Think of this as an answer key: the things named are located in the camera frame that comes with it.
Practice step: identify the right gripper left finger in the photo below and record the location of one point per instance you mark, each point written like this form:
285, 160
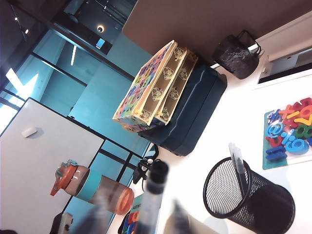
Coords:
98, 219

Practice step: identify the white board eraser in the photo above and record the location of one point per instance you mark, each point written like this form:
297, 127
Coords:
29, 132

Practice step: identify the white capped black pen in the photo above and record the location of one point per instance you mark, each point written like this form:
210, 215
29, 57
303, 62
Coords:
240, 162
233, 156

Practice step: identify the green letter puzzle box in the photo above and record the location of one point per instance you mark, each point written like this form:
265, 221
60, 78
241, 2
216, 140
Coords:
134, 214

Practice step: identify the yellow orange puzzle box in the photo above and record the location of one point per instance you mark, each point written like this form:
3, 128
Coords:
136, 92

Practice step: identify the orange lid water bottle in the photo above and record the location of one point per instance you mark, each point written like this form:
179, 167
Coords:
70, 178

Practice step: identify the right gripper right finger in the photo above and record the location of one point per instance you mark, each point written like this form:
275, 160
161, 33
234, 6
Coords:
180, 219

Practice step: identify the yellow blue puzzle box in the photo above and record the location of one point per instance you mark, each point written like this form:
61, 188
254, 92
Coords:
179, 80

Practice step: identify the black clear ballpoint pen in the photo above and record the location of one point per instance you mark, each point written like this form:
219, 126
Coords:
158, 175

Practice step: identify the white board partition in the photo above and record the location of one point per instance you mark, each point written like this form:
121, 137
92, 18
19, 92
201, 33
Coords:
36, 170

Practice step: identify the brown felt desk divider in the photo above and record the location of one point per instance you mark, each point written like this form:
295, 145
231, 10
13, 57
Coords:
195, 24

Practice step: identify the black desk clamp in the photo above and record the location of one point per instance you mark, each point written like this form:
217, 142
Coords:
143, 168

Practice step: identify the black shiny bag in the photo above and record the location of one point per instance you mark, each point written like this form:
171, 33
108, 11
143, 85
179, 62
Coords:
234, 61

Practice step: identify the dark blue tool case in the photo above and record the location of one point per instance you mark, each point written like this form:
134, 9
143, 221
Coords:
195, 109

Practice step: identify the blue lit wall screen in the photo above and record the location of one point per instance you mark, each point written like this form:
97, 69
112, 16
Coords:
100, 43

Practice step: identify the clear orange capped jar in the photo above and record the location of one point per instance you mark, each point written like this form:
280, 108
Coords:
114, 195

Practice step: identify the black mesh pen holder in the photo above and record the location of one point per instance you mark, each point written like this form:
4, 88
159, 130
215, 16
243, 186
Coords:
268, 207

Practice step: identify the teal letter puzzle board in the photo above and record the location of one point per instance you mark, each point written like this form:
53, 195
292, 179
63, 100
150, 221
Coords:
270, 161

